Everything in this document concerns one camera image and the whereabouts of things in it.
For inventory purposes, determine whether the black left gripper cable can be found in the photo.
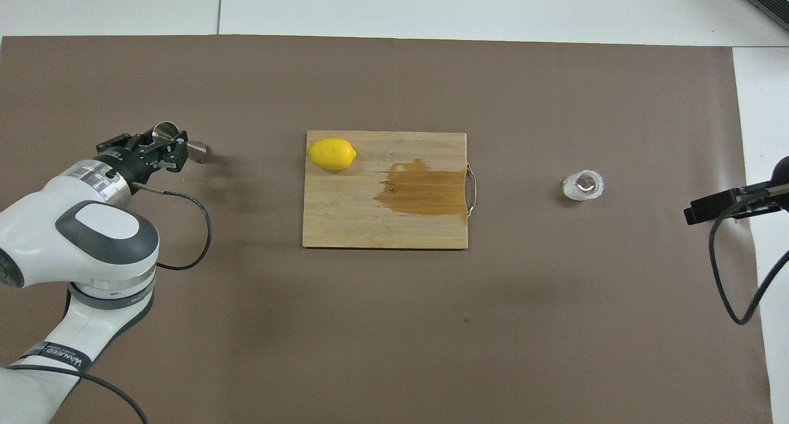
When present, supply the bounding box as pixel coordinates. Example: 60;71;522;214
6;182;213;424

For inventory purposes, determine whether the wooden cutting board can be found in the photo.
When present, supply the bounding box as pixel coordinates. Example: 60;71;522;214
302;130;478;250

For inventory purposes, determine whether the brown table mat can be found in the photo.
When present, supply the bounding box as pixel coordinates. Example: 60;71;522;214
0;35;775;424

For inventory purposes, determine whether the small clear glass cup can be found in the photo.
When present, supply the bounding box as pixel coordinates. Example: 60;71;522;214
561;169;605;202

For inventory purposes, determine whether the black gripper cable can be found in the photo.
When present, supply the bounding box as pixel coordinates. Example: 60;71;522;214
708;199;789;326
6;182;213;424

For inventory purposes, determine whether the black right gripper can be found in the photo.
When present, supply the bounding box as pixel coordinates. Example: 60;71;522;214
683;156;789;226

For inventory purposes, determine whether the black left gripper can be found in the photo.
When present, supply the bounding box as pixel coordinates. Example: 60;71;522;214
96;127;189;179

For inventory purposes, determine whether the yellow lemon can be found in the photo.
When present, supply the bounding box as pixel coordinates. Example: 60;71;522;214
308;137;358;171

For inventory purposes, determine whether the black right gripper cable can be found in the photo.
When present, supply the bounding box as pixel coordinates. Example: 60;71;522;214
708;199;789;326

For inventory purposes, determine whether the steel double jigger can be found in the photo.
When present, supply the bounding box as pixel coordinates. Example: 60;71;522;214
152;121;209;163

